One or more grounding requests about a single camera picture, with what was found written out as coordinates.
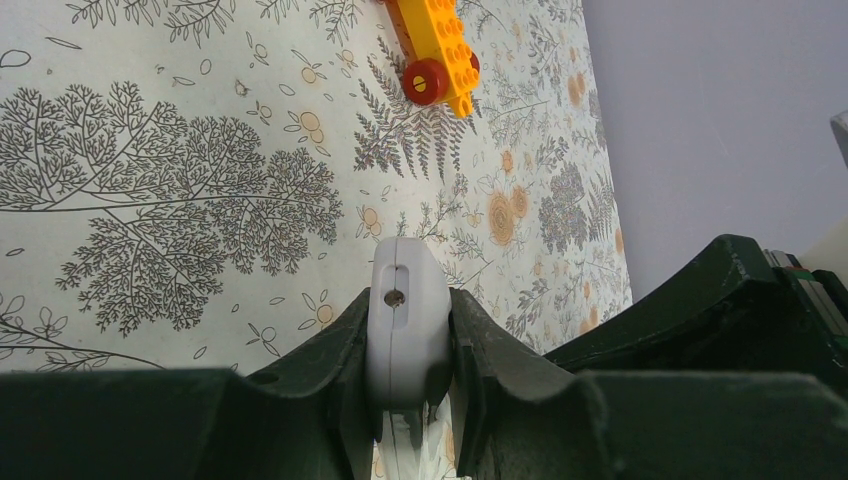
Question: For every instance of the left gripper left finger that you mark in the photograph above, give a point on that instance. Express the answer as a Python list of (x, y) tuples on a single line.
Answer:
[(303, 416)]

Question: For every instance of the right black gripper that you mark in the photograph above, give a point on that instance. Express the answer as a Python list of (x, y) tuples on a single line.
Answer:
[(734, 307)]

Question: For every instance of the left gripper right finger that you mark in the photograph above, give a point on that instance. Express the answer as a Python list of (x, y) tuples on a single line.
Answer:
[(518, 415)]

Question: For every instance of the white remote control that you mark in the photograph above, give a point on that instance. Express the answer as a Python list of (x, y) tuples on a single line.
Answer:
[(408, 363)]

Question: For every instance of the floral patterned table mat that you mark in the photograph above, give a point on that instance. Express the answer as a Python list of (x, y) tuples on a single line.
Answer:
[(203, 183)]

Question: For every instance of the yellow toy brick car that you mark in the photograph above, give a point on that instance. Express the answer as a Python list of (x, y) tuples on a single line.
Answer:
[(441, 65)]

